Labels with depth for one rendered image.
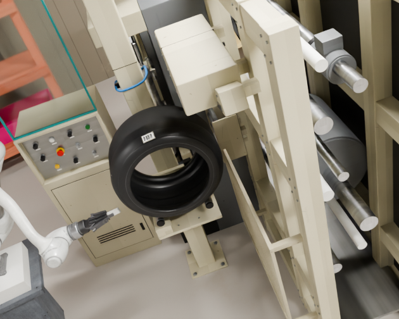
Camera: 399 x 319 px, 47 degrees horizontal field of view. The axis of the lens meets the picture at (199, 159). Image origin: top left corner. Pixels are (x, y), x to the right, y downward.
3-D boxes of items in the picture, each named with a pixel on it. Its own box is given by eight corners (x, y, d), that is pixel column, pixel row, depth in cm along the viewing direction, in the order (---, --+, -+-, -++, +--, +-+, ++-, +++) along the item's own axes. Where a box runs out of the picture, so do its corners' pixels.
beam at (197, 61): (162, 57, 232) (152, 30, 223) (209, 40, 232) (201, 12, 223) (185, 118, 184) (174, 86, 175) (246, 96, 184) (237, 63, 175)
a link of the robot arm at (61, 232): (77, 235, 257) (74, 248, 245) (53, 247, 259) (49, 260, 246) (67, 220, 253) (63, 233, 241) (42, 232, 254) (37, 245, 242)
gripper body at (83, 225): (76, 229, 244) (92, 222, 244) (76, 218, 251) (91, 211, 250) (84, 238, 249) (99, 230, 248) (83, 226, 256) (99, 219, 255)
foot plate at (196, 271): (185, 252, 348) (184, 250, 347) (218, 239, 348) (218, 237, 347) (192, 279, 327) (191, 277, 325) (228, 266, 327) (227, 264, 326)
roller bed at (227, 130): (215, 145, 288) (203, 106, 270) (237, 137, 288) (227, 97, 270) (223, 162, 272) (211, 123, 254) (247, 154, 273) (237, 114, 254)
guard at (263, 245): (242, 219, 317) (218, 140, 274) (245, 218, 317) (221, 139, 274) (292, 331, 246) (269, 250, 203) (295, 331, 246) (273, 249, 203)
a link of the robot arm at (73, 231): (66, 221, 251) (76, 217, 251) (76, 231, 257) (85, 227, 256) (66, 233, 244) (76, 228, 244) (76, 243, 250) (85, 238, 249)
